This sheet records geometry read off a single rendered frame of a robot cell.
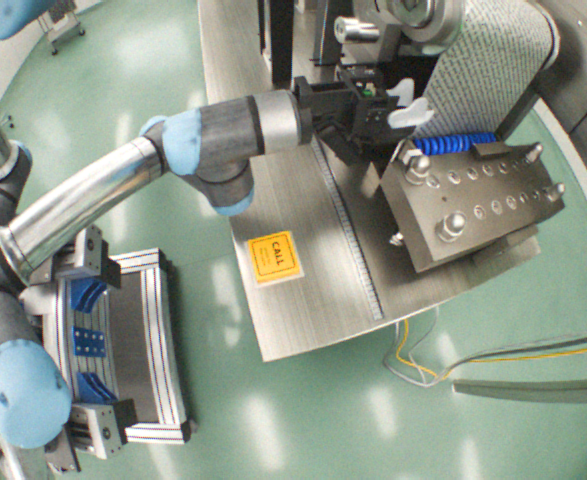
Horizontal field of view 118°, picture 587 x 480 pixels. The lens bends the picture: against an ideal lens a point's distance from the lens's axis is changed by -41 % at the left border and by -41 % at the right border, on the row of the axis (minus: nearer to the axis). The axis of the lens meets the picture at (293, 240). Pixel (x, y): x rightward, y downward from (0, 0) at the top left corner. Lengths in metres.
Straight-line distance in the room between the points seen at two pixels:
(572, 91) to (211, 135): 0.61
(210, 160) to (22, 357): 0.29
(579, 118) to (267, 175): 0.63
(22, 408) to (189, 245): 1.35
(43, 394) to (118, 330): 1.08
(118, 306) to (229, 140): 1.15
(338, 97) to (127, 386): 1.29
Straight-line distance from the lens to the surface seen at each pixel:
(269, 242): 0.48
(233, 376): 1.40
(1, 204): 0.79
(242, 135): 0.32
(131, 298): 1.35
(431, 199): 0.44
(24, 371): 0.30
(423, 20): 0.38
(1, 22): 0.21
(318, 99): 0.33
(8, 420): 0.32
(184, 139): 0.32
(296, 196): 0.54
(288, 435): 1.44
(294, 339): 0.47
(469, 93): 0.48
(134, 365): 1.33
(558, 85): 0.64
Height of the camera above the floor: 1.37
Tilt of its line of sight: 69 degrees down
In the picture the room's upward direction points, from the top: 4 degrees clockwise
